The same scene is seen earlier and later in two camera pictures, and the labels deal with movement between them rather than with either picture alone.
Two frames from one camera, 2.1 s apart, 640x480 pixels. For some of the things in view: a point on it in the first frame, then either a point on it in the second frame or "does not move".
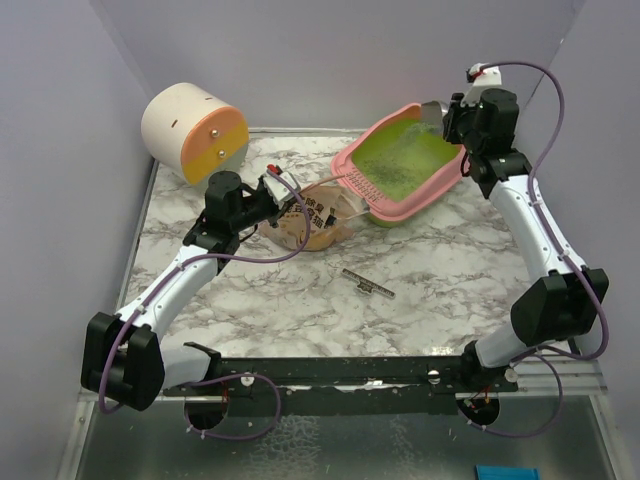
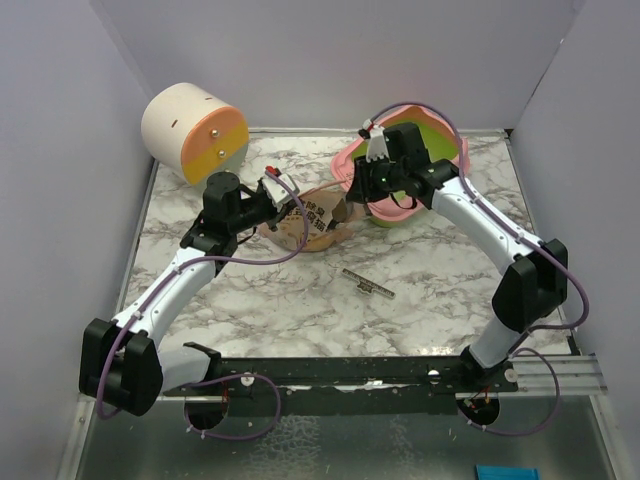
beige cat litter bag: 330,210 does not move
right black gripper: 451,119 to 362,190
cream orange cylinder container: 193,132 does not move
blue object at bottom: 504,472 does not move
